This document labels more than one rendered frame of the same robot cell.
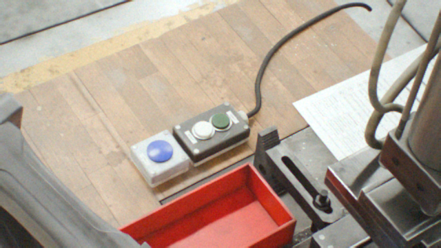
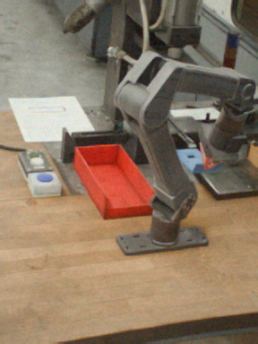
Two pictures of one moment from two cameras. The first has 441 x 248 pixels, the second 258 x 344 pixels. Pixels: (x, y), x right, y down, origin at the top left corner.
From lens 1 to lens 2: 1.50 m
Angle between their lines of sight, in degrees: 60
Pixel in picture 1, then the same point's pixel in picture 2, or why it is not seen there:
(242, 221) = (99, 173)
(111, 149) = (23, 202)
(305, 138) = (51, 145)
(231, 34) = not seen: outside the picture
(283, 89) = (12, 142)
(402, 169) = (182, 37)
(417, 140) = (183, 17)
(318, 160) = not seen: hidden behind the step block
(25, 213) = (203, 75)
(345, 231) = not seen: hidden behind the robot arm
